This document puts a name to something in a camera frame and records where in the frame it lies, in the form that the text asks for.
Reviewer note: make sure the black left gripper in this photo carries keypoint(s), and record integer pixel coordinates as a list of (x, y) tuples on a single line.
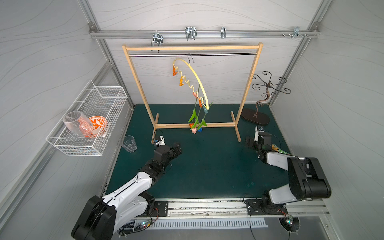
[(173, 150)]

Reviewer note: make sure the orange patterned bowl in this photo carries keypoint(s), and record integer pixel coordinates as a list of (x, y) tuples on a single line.
[(100, 127)]

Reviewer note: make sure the metal ceiling rail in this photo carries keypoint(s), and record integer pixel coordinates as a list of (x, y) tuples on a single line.
[(201, 34)]

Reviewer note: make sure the metal hook clamp right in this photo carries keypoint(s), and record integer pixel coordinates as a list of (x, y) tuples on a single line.
[(296, 33)]

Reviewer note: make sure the clear drinking glass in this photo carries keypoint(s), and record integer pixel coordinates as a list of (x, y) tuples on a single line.
[(129, 144)]

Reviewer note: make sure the pink artificial tulip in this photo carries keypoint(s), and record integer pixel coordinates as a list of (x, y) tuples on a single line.
[(194, 129)]

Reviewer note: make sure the metal hook clamp left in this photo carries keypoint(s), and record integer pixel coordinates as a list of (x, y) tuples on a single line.
[(157, 39)]

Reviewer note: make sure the dark stand with copper rod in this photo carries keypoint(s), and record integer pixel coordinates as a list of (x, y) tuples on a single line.
[(256, 116)]

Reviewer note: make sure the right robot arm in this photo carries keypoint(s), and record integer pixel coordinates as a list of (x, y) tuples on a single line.
[(307, 180)]

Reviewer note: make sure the metal hook clamp small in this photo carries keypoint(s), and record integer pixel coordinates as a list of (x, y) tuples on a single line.
[(223, 32)]

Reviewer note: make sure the yellow-orange clothespin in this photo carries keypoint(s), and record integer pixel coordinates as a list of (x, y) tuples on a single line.
[(181, 81)]

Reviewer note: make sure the clear glass pitcher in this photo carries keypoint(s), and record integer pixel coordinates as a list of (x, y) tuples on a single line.
[(78, 123)]

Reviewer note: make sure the snack packet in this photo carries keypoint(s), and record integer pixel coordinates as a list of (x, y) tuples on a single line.
[(277, 149)]

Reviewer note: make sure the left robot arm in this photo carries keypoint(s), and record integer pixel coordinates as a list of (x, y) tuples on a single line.
[(104, 216)]

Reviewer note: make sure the metal hook clamp middle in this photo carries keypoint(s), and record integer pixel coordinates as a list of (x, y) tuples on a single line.
[(191, 33)]

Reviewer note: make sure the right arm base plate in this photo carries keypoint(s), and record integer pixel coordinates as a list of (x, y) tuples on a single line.
[(258, 207)]

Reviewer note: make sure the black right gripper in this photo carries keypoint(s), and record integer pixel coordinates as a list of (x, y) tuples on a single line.
[(252, 142)]

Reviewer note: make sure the yellow wavy clothes hanger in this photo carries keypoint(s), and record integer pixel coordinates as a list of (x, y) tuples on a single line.
[(192, 81)]

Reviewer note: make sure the floor mounting rail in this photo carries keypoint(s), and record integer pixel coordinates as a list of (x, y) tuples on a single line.
[(236, 208)]

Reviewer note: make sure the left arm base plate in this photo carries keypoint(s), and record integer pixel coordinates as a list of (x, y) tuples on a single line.
[(157, 209)]

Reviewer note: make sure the wiring bundle with leds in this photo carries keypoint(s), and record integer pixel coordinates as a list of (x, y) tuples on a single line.
[(135, 226)]

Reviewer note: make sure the blue artificial tulip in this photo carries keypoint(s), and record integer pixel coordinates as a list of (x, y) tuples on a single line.
[(202, 122)]

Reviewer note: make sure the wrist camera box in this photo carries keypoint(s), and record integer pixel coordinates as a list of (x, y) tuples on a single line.
[(159, 141), (259, 131)]

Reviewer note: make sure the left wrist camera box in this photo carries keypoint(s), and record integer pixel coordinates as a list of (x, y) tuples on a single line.
[(159, 141)]

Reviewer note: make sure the orange artificial tulip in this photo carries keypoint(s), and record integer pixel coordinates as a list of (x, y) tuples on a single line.
[(194, 119)]

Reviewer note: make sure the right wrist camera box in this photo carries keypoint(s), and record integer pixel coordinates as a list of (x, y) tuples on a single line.
[(259, 131)]

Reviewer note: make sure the white wire basket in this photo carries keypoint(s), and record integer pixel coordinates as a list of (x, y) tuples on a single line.
[(106, 101)]

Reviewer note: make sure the wooden clothes rack frame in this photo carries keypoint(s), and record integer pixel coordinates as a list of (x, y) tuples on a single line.
[(155, 121)]

